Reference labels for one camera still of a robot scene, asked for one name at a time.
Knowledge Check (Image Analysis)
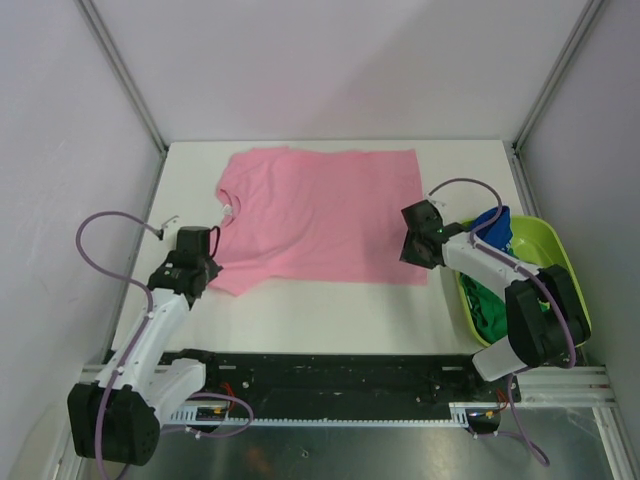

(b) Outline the aluminium frame post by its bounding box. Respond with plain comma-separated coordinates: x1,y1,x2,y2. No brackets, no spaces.
74,0,168,157
511,0,610,156

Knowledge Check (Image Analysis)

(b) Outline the right aluminium frame post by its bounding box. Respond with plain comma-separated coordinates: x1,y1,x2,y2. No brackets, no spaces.
511,0,610,156

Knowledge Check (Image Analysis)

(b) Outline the grey slotted cable duct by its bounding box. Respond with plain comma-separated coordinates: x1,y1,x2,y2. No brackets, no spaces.
167,401,497,429

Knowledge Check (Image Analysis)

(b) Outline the blue t shirt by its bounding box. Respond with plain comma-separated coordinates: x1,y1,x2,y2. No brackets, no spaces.
471,206,513,255

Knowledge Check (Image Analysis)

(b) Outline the left aluminium frame post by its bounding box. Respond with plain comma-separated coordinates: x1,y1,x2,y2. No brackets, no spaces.
74,0,168,157

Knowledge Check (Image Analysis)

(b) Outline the lime green plastic basin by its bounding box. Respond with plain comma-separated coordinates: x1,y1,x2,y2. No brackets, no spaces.
456,215,591,347

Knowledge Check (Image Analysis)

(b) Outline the pink t shirt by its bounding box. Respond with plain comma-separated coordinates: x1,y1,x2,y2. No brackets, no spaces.
211,147,427,296

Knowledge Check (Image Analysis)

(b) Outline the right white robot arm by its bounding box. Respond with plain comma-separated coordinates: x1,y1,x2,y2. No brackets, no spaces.
400,200,591,401

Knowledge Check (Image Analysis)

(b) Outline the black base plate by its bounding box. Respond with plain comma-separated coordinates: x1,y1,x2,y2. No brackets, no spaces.
161,349,521,412

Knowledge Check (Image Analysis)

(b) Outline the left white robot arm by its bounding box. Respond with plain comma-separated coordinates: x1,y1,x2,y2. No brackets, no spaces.
67,226,222,466

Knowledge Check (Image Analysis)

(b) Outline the green t shirt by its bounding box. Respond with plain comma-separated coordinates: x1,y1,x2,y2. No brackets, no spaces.
460,274,507,344

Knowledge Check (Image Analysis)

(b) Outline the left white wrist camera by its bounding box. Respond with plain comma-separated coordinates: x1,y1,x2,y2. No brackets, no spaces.
156,215,179,240

